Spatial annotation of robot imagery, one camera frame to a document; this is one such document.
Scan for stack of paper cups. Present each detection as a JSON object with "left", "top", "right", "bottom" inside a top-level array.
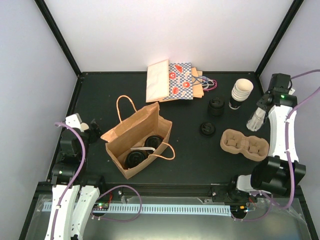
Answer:
[{"left": 228, "top": 78, "right": 254, "bottom": 110}]

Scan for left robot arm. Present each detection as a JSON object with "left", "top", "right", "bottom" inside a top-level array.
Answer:
[{"left": 45, "top": 113, "right": 108, "bottom": 240}]

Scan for glass of white stirrers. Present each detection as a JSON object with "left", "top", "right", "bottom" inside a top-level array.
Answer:
[{"left": 246, "top": 107, "right": 268, "bottom": 132}]

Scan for near black lid stack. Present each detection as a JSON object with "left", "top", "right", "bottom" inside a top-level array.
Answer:
[{"left": 199, "top": 121, "right": 216, "bottom": 137}]

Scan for black lid stack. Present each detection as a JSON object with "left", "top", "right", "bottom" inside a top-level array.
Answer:
[
  {"left": 199, "top": 121, "right": 216, "bottom": 137},
  {"left": 207, "top": 97, "right": 225, "bottom": 117}
]

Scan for blue checkered paper bag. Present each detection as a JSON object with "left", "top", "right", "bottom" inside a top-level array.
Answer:
[{"left": 160, "top": 62, "right": 193, "bottom": 102}]

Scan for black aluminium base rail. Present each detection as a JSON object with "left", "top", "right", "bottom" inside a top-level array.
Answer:
[{"left": 104, "top": 183, "right": 233, "bottom": 198}]

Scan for black frame post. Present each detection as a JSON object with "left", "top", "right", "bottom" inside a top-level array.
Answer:
[
  {"left": 34, "top": 0, "right": 82, "bottom": 77},
  {"left": 255, "top": 0, "right": 304, "bottom": 77}
]

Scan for large brown paper bag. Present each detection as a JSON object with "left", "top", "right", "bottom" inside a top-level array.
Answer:
[{"left": 100, "top": 95, "right": 176, "bottom": 180}]

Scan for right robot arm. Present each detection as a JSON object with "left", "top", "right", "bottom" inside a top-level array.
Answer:
[{"left": 227, "top": 90, "right": 306, "bottom": 202}]

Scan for white slotted cable duct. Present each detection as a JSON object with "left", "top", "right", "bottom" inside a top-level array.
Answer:
[{"left": 43, "top": 201, "right": 232, "bottom": 218}]

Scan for black left frame post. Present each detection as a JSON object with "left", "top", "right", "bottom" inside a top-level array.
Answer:
[{"left": 34, "top": 0, "right": 82, "bottom": 77}]

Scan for far black lid stack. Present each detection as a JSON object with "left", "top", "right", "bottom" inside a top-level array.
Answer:
[{"left": 207, "top": 97, "right": 225, "bottom": 117}]

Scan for flat brown paper bags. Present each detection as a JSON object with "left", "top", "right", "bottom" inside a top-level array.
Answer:
[{"left": 191, "top": 67, "right": 204, "bottom": 98}]

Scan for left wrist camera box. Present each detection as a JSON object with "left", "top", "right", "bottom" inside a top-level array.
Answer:
[{"left": 65, "top": 113, "right": 84, "bottom": 132}]

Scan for black coffee cup lid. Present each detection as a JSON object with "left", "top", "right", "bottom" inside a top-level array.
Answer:
[{"left": 144, "top": 135, "right": 163, "bottom": 150}]

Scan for black right frame post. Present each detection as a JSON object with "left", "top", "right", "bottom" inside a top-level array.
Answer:
[{"left": 255, "top": 0, "right": 304, "bottom": 77}]

